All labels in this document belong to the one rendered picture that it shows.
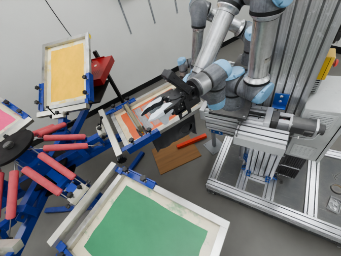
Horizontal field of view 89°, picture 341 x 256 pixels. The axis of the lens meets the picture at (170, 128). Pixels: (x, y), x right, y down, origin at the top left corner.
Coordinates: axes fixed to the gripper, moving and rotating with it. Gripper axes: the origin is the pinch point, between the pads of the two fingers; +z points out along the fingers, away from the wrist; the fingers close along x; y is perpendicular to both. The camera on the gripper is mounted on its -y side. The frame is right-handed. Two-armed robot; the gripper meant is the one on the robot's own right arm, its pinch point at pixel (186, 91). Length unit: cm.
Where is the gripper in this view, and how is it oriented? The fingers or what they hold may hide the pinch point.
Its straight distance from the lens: 176.8
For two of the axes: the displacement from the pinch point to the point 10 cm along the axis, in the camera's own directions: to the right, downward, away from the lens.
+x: 8.5, -5.0, 1.8
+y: 4.8, 5.7, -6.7
